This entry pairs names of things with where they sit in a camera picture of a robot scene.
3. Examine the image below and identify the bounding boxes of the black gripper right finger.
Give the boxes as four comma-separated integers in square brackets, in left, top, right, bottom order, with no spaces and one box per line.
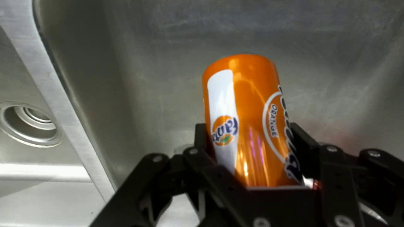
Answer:
[289,121,404,227]

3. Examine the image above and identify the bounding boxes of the stainless steel double sink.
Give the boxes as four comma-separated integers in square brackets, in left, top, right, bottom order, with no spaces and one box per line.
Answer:
[0,0,404,227]

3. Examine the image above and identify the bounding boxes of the orange Fanta can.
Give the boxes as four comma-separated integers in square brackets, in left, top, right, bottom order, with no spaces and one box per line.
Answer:
[201,51,305,189]

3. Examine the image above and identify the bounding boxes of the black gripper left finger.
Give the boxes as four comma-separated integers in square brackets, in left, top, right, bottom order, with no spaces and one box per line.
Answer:
[88,122,271,227]

